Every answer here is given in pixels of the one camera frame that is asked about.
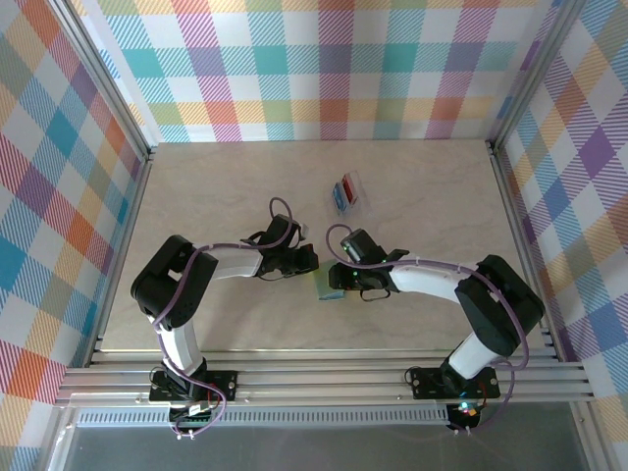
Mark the clear acrylic card box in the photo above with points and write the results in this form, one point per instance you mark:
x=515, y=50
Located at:
x=367, y=203

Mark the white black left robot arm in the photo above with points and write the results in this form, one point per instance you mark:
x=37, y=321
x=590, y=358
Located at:
x=230, y=267

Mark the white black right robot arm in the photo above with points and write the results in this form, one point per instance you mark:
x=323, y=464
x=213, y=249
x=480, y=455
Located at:
x=427, y=284

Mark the blue card stack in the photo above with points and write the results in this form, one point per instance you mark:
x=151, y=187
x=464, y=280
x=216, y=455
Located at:
x=339, y=198

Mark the red card stack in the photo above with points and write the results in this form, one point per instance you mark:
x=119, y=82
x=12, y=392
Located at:
x=349, y=189

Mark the grey metal panel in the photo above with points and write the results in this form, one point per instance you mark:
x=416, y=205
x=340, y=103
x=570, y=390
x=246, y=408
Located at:
x=319, y=451

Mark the aluminium table edge rail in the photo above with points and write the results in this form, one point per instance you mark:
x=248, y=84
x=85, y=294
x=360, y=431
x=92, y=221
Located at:
x=319, y=356

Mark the aluminium frame beam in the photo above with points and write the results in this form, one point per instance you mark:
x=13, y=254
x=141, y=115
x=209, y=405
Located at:
x=319, y=387

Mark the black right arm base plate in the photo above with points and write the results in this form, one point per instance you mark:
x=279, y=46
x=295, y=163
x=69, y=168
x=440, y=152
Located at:
x=424, y=385

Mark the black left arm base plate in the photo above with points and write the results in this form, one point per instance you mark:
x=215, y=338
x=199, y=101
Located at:
x=223, y=382

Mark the aluminium left side rail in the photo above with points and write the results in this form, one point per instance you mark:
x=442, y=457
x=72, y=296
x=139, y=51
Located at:
x=125, y=245

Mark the aluminium right side rail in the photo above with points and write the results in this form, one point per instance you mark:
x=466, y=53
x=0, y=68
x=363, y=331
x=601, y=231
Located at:
x=525, y=245

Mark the aluminium left frame post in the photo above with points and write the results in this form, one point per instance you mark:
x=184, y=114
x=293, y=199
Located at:
x=105, y=73

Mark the aluminium frame post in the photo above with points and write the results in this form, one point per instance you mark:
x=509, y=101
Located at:
x=105, y=73
x=535, y=73

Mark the aluminium right frame post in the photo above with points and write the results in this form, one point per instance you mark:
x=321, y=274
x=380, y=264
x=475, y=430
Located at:
x=535, y=73

